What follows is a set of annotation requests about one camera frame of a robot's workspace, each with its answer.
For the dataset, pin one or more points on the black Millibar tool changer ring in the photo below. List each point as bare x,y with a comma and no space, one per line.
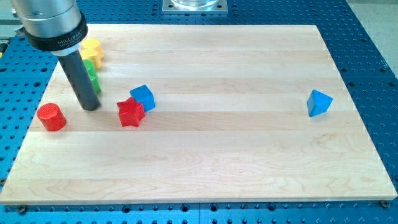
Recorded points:
56,33

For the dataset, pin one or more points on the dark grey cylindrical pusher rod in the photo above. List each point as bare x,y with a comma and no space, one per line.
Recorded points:
79,79

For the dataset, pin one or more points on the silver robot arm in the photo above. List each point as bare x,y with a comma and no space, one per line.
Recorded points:
39,9

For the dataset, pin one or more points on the red star block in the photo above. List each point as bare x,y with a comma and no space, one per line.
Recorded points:
131,112

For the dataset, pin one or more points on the green block rear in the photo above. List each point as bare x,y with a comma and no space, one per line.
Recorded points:
90,67

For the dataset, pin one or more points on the green block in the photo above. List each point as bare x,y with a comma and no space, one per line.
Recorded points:
90,67
95,83

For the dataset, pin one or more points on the yellow block front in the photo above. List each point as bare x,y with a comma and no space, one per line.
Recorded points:
92,55

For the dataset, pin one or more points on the yellow block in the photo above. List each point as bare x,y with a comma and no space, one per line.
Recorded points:
93,44
92,55

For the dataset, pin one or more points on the yellow block rear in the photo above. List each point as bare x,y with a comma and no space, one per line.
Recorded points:
93,44

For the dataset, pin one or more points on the green block front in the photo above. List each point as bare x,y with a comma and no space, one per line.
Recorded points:
95,83

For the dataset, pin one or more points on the red cylinder block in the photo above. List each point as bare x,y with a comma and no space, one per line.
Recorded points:
51,117

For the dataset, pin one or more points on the blue cube block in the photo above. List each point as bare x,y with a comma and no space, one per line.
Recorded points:
143,95

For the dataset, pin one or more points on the wooden board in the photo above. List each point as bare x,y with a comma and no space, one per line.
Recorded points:
230,124

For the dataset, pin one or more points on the blue triangular prism block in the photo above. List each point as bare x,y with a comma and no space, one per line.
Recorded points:
318,103

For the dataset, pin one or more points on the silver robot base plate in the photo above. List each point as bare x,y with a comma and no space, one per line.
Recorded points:
176,7

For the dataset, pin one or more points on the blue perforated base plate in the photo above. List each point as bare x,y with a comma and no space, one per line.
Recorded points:
25,72

